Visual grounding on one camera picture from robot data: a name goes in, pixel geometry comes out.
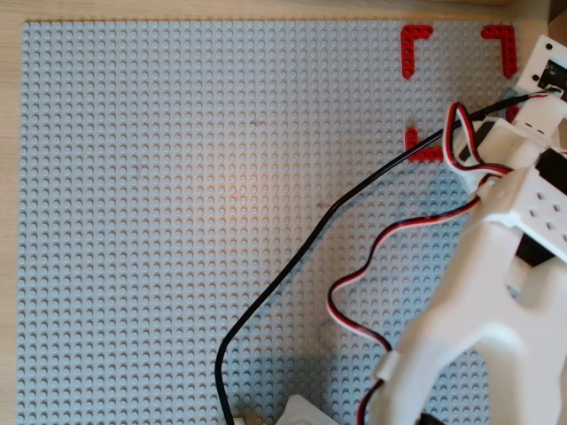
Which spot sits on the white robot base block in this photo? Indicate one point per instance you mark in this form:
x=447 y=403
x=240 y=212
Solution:
x=305 y=411

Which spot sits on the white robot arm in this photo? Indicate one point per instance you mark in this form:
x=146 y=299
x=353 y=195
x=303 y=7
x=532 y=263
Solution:
x=478 y=283

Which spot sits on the red L-shaped Lego corner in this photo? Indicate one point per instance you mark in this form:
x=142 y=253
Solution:
x=406 y=53
x=512 y=114
x=411 y=135
x=510 y=53

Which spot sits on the large cardboard box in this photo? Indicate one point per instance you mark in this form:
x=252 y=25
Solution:
x=559 y=15

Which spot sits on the grey Lego baseplate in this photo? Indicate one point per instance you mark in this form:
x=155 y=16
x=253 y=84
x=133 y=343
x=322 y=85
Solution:
x=177 y=221

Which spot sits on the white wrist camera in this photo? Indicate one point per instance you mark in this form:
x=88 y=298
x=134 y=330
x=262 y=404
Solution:
x=536 y=62

